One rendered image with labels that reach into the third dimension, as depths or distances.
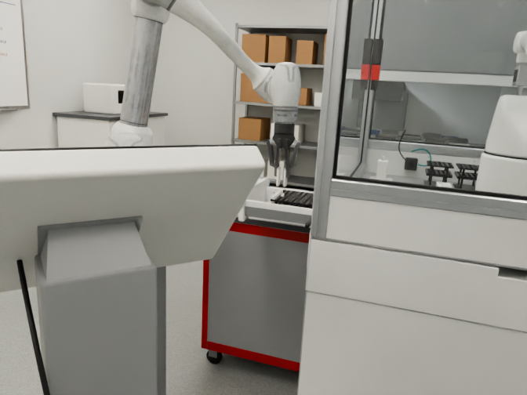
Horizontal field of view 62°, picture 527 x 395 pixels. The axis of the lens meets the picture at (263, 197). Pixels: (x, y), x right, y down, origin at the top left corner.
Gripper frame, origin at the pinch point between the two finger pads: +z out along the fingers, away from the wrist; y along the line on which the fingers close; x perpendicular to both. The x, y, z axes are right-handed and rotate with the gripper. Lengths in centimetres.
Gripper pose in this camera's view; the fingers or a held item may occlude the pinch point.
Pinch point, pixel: (281, 177)
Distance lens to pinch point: 167.2
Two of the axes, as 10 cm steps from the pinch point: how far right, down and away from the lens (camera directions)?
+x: 3.1, -2.1, 9.3
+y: 9.5, 1.1, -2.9
